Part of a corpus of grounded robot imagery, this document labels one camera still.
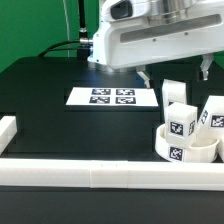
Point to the black cable connector block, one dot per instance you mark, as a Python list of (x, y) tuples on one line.
[(83, 53)]

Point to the white marker sheet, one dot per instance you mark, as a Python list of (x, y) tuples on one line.
[(93, 96)]

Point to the white left fence wall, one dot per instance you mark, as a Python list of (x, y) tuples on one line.
[(8, 129)]

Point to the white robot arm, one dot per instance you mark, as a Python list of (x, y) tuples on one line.
[(135, 33)]

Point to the white front fence wall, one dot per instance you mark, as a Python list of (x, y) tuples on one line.
[(111, 174)]

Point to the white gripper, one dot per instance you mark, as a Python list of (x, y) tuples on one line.
[(133, 33)]

